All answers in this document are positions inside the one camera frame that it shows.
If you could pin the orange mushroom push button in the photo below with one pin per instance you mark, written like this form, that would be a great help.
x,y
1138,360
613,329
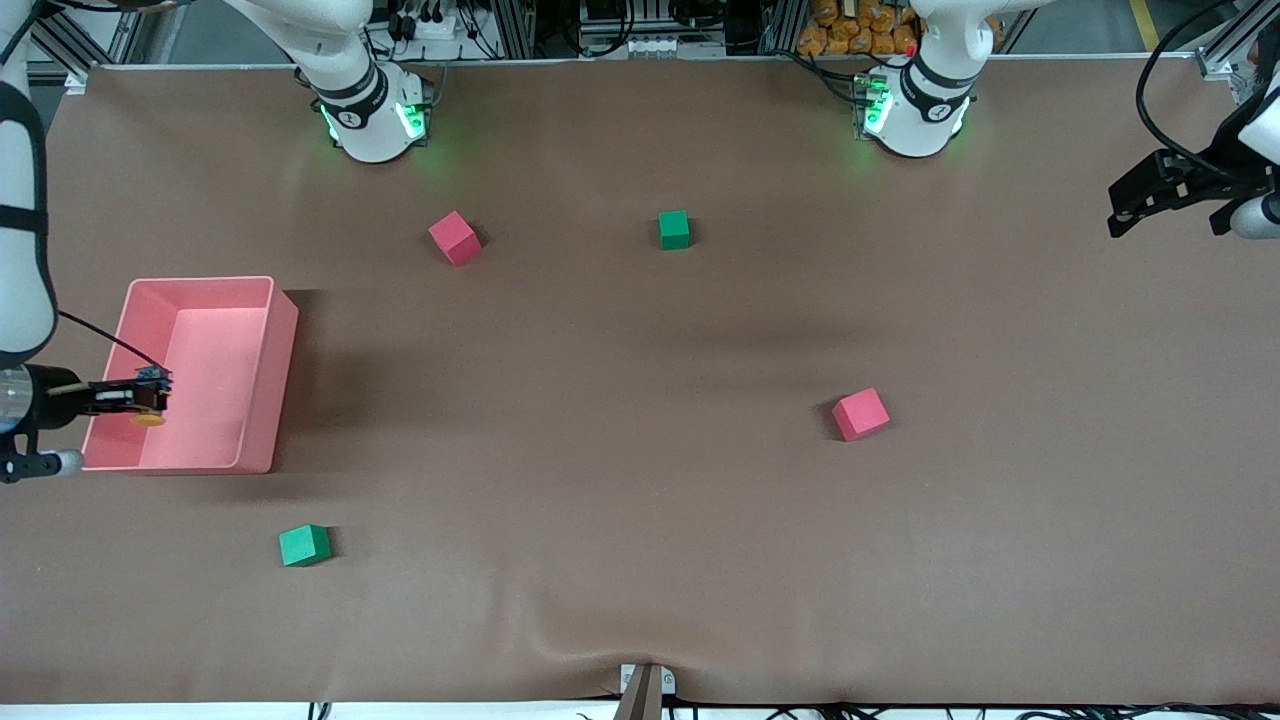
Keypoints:
x,y
150,419

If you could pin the grey camera stand pole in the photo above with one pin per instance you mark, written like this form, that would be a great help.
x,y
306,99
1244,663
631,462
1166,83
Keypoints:
x,y
640,702

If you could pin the long white power strip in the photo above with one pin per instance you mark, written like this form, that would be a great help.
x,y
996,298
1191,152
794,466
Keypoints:
x,y
650,47

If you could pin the aluminium frame profile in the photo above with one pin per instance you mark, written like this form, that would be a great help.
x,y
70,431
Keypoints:
x,y
1240,40
130,30

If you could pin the white power strip with plugs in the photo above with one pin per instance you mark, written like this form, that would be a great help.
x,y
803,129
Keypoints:
x,y
430,30

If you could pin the aluminium frame post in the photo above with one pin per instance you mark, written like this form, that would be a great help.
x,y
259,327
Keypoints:
x,y
520,30
785,25

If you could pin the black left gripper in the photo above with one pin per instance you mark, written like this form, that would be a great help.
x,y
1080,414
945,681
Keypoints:
x,y
1206,174

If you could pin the metal table edge bracket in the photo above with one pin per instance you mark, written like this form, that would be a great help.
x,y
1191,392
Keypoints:
x,y
626,680

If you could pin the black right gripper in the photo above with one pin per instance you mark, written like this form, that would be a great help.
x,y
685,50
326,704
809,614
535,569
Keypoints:
x,y
48,397

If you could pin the red foam cube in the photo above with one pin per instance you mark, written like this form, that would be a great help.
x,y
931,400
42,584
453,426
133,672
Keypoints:
x,y
860,414
455,238

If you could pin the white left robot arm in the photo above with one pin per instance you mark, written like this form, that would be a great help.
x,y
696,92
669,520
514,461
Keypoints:
x,y
915,120

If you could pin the brown table mat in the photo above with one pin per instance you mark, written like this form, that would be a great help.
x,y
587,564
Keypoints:
x,y
640,500

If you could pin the pink plastic bin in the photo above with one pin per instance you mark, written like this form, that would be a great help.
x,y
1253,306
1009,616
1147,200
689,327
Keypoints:
x,y
200,400

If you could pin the orange snack bags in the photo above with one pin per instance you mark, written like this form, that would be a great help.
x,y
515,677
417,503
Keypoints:
x,y
850,30

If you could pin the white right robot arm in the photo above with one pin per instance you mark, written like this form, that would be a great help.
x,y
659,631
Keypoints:
x,y
365,130

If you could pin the green foam cube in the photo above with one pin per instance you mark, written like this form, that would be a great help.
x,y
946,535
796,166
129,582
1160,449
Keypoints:
x,y
303,546
674,229

